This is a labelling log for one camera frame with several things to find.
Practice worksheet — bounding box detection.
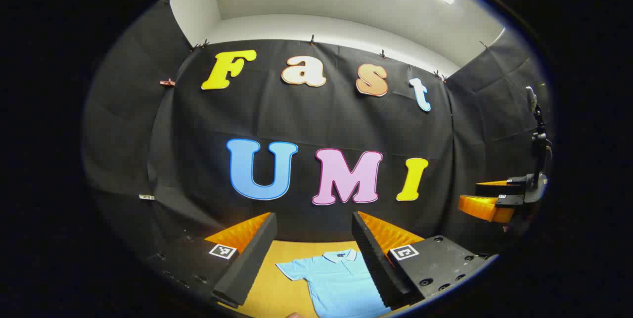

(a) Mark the row of black cloth clips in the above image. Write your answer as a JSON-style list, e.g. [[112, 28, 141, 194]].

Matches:
[[166, 0, 490, 84]]

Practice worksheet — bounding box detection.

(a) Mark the black backdrop cloth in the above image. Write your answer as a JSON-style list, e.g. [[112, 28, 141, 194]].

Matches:
[[82, 0, 554, 259]]

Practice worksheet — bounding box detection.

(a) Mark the light blue T-shirt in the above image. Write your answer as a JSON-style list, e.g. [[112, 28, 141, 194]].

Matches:
[[275, 248, 392, 318]]

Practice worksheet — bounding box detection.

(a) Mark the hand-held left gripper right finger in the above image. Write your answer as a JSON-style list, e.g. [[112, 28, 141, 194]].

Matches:
[[351, 211, 499, 310]]

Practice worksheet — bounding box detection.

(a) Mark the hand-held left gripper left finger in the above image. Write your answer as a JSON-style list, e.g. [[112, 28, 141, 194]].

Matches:
[[143, 212, 278, 308]]

